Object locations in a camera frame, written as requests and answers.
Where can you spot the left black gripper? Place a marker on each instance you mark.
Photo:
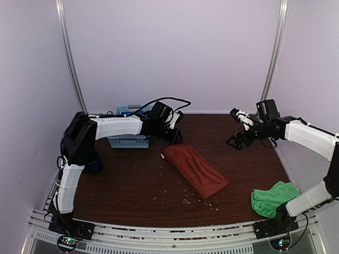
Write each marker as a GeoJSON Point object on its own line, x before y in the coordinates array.
{"type": "Point", "coordinates": [174, 138]}

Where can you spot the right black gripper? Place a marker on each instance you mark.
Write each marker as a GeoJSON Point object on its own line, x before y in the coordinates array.
{"type": "Point", "coordinates": [241, 133]}

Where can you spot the dark red towel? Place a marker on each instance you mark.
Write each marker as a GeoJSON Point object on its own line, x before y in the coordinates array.
{"type": "Point", "coordinates": [194, 168]}

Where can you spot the green microfiber towel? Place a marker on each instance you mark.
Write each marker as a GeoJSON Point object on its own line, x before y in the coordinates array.
{"type": "Point", "coordinates": [266, 202]}

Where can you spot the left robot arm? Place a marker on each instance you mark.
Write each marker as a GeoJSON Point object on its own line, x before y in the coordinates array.
{"type": "Point", "coordinates": [77, 147]}

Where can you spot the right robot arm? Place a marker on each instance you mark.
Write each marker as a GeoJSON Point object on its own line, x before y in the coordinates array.
{"type": "Point", "coordinates": [271, 125]}

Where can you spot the light blue plastic basket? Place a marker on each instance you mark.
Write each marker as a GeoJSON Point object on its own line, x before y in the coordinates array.
{"type": "Point", "coordinates": [128, 141]}

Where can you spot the dark blue mug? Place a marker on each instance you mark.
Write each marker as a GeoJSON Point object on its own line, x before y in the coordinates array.
{"type": "Point", "coordinates": [95, 167]}

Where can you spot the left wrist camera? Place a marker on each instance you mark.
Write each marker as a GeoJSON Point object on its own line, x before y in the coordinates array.
{"type": "Point", "coordinates": [161, 113]}

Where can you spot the right aluminium post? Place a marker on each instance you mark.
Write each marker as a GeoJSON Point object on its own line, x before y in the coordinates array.
{"type": "Point", "coordinates": [277, 49]}

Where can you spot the aluminium post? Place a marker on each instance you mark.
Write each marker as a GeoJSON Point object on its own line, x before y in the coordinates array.
{"type": "Point", "coordinates": [60, 9]}
{"type": "Point", "coordinates": [277, 49]}

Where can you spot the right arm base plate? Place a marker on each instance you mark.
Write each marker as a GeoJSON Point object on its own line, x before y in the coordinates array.
{"type": "Point", "coordinates": [270, 228]}

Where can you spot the aluminium front rail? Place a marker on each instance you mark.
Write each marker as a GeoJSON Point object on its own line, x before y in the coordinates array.
{"type": "Point", "coordinates": [232, 238]}

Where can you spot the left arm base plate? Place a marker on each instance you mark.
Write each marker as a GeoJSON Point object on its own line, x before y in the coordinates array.
{"type": "Point", "coordinates": [77, 229]}

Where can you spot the left aluminium post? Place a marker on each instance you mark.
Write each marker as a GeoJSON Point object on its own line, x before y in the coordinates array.
{"type": "Point", "coordinates": [60, 9]}

